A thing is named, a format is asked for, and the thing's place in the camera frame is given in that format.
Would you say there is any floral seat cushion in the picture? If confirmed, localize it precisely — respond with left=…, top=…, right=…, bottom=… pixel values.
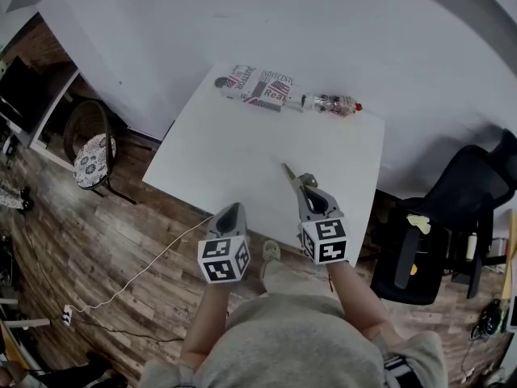
left=73, top=132, right=118, bottom=189

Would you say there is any white desk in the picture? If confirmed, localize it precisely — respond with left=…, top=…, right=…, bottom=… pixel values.
left=27, top=65, right=82, bottom=151

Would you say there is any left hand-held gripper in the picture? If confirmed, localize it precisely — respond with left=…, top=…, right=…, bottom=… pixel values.
left=197, top=202, right=252, bottom=285

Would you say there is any person's right forearm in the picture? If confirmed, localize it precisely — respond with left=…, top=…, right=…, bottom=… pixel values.
left=326, top=261, right=406, bottom=357

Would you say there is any white table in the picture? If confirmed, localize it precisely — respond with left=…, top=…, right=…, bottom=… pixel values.
left=141, top=61, right=387, bottom=268

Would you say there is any book with flag cover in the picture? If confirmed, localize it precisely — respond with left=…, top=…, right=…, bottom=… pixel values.
left=213, top=64, right=296, bottom=114

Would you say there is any dark wicker chair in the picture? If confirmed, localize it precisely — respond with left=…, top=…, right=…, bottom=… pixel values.
left=62, top=99, right=139, bottom=206

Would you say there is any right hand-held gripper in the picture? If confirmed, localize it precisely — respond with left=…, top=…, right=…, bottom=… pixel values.
left=295, top=173, right=350, bottom=266

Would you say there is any clear plastic bottle red cap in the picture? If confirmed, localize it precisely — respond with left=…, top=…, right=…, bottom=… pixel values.
left=284, top=91, right=364, bottom=119

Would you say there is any person's grey shirt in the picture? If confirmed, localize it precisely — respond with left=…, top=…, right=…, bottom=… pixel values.
left=138, top=292, right=450, bottom=388

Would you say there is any person's grey trouser leg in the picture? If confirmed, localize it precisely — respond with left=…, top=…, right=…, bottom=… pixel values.
left=260, top=256, right=338, bottom=299

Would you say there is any person's beige shoe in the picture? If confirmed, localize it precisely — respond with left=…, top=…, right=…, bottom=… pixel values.
left=261, top=239, right=282, bottom=265

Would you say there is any wooden board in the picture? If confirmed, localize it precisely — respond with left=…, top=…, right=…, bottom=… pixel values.
left=499, top=209, right=517, bottom=302

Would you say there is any person's left forearm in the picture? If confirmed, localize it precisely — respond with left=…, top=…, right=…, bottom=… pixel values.
left=179, top=276, right=228, bottom=374

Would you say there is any black office chair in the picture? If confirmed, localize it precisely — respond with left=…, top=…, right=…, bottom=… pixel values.
left=370, top=129, right=517, bottom=307

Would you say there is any yellow crumpled cloth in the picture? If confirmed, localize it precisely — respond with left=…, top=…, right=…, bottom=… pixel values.
left=405, top=213, right=434, bottom=234

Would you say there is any white cable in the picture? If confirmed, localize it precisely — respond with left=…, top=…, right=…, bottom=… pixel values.
left=71, top=215, right=216, bottom=313

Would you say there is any black device on floor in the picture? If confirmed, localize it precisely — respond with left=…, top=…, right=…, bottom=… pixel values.
left=469, top=298, right=505, bottom=342

